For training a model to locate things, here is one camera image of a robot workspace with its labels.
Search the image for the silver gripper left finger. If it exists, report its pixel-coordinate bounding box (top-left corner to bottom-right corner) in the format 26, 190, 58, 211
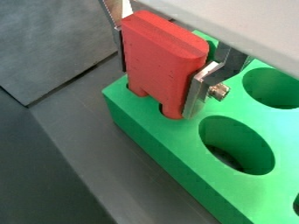
97, 0, 133, 72

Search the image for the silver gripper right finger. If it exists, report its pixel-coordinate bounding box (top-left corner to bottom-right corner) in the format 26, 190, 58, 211
181, 42, 252, 119

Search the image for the red square-circle object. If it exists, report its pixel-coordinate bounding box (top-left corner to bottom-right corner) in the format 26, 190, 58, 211
121, 10, 209, 119

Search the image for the green foam shape tray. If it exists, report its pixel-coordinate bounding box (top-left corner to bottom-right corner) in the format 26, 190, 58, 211
101, 29, 299, 224

